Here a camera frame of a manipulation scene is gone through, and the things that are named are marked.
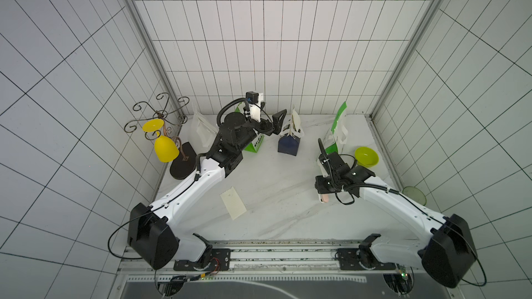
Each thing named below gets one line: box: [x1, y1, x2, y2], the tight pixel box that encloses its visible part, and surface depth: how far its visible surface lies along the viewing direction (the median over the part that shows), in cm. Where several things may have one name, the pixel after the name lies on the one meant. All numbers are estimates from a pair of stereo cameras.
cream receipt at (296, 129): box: [291, 107, 305, 138], surface depth 96 cm
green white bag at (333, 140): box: [324, 101, 349, 154], surface depth 91 cm
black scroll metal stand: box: [123, 92, 190, 149], surface depth 77 cm
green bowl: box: [354, 146, 380, 168], surface depth 100 cm
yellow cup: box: [154, 134, 180, 163], surface depth 81 cm
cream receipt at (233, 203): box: [220, 186, 247, 221], surface depth 87 cm
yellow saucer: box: [142, 118, 165, 133], surface depth 75 cm
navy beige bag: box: [277, 119, 302, 157], surface depth 97 cm
